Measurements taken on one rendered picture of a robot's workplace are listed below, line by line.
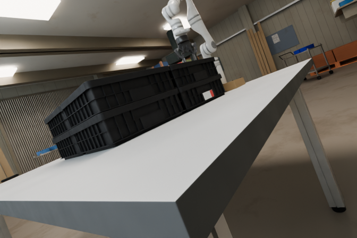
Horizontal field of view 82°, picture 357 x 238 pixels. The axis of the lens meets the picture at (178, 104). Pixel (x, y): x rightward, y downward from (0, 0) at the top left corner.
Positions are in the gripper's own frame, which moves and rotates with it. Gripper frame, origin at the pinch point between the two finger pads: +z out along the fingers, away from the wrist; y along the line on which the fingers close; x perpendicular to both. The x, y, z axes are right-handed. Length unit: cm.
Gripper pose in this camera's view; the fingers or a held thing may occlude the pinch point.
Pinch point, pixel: (189, 60)
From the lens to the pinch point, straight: 123.4
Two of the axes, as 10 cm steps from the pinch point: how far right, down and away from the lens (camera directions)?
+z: 3.7, 9.3, 0.0
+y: -9.2, 3.6, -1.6
